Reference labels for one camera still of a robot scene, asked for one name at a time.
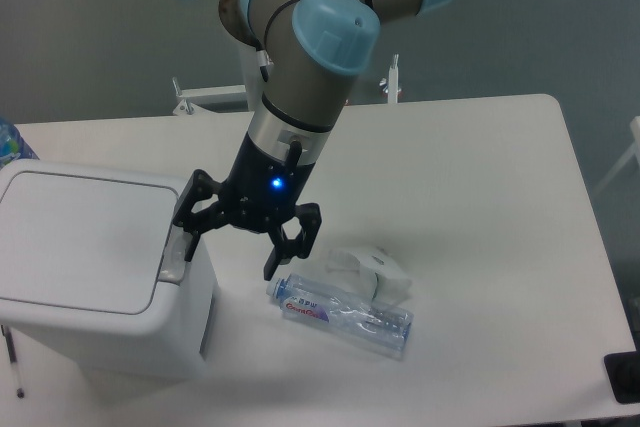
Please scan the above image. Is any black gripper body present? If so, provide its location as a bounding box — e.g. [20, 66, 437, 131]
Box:
[219, 136, 313, 233]

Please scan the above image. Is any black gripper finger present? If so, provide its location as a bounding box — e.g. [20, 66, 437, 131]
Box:
[263, 203, 321, 280]
[172, 169, 232, 262]

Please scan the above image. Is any white push-lid trash can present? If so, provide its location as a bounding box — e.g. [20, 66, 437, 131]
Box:
[1, 160, 218, 379]

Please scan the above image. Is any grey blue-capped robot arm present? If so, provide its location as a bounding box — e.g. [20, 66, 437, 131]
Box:
[173, 0, 452, 278]

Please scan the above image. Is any crumpled white paper tissue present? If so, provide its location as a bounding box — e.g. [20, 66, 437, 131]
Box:
[324, 246, 412, 305]

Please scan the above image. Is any crushed clear plastic bottle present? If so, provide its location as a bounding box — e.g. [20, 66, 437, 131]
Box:
[266, 274, 414, 358]

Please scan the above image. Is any black and white pen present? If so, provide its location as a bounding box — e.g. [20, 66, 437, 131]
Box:
[1, 325, 25, 399]

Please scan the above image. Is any black device at edge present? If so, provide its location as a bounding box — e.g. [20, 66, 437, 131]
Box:
[604, 351, 639, 405]

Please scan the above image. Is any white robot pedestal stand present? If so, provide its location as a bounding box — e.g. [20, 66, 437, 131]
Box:
[171, 0, 402, 117]

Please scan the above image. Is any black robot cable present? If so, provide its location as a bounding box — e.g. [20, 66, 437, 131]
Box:
[257, 49, 274, 83]

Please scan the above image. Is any white frame at right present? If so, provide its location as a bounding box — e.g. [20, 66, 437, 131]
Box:
[593, 116, 639, 196]

